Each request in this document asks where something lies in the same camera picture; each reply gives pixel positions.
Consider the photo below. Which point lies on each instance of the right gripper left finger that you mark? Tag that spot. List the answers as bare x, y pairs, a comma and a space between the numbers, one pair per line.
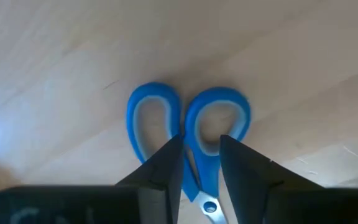
163, 180

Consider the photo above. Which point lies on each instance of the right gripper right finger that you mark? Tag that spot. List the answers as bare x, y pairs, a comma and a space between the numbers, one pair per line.
244, 180

